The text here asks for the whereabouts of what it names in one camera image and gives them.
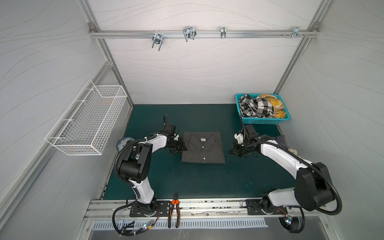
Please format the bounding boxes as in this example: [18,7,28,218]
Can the white wire wall basket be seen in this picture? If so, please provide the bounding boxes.
[45,80,127,156]

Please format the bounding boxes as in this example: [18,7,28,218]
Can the right black cable loop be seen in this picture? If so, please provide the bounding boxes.
[278,207,306,234]

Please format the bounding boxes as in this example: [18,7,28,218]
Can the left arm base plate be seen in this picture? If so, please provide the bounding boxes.
[130,201,171,218]

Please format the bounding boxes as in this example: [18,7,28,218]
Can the yellow patterned shirt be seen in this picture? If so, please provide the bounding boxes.
[259,95,287,119]

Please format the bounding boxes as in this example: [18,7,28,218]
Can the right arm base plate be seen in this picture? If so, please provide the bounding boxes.
[245,198,288,216]

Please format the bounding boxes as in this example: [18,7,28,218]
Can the left black cable bundle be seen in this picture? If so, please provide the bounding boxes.
[111,200,160,237]

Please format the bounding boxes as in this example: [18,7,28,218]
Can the metal ring clip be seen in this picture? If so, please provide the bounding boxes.
[221,27,227,39]

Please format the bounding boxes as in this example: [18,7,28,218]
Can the metal clamp hook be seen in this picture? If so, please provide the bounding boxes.
[183,26,197,42]
[152,33,164,51]

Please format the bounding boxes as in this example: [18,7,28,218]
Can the metal clamp hook middle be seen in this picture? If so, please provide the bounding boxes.
[183,26,197,42]

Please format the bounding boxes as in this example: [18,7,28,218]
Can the orange black pliers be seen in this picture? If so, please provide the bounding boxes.
[168,193,181,229]

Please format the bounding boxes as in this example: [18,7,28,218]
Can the metal clamp hook left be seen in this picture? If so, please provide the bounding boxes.
[152,33,164,51]

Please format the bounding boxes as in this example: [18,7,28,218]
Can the blue white ceramic plate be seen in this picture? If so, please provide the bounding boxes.
[117,137,135,152]

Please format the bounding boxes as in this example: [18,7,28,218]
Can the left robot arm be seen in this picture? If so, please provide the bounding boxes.
[114,123,187,212]

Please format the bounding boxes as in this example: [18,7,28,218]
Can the white slotted vent strip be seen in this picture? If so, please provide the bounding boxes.
[92,217,269,231]

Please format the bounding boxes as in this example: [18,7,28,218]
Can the metal bracket hook right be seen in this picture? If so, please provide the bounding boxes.
[282,27,309,39]

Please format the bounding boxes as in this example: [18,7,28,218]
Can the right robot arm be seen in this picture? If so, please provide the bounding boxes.
[230,125,343,216]

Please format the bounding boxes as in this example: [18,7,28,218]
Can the black white checked shirt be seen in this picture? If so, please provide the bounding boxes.
[238,95,274,118]

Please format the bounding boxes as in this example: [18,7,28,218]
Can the aluminium crossbar rail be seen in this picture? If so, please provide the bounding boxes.
[90,29,321,39]

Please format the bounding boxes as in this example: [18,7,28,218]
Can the cream tape roll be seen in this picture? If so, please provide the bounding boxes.
[289,149,298,155]

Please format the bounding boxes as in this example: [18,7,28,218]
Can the grey pinstriped long sleeve shirt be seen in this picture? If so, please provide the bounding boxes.
[182,132,226,164]

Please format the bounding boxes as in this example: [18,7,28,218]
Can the teal plastic basket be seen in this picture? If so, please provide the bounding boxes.
[236,94,291,125]

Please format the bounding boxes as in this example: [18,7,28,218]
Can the dark purple plastic object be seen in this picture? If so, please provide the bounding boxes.
[275,135,287,149]

